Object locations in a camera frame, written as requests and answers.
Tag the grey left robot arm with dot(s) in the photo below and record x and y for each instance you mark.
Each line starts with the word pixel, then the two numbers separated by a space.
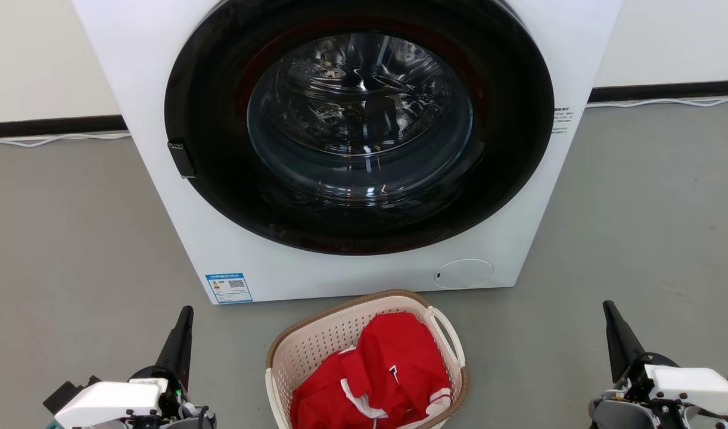
pixel 188 422

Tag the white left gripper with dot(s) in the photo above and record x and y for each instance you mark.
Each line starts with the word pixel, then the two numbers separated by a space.
pixel 108 402

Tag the blue energy label sticker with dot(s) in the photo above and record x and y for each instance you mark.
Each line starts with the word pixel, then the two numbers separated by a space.
pixel 229 288

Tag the round white filter cover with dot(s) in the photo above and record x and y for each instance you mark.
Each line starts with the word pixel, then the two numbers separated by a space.
pixel 465 274

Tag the black round washer door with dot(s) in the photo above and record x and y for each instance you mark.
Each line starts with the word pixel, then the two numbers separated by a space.
pixel 507 149

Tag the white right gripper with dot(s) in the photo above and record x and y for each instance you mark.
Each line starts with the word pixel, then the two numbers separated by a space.
pixel 691 384

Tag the beige perforated laundry basket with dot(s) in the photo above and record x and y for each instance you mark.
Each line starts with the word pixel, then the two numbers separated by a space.
pixel 316 345

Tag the white front-load washing machine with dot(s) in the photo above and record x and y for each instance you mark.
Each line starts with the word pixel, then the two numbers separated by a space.
pixel 161 238

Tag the red and white garment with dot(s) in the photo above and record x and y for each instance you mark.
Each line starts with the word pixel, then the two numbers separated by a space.
pixel 394 357

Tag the small text warning sticker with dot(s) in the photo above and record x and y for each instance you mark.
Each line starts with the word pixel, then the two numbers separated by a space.
pixel 562 121

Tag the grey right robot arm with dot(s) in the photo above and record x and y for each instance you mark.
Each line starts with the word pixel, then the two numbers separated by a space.
pixel 614 414

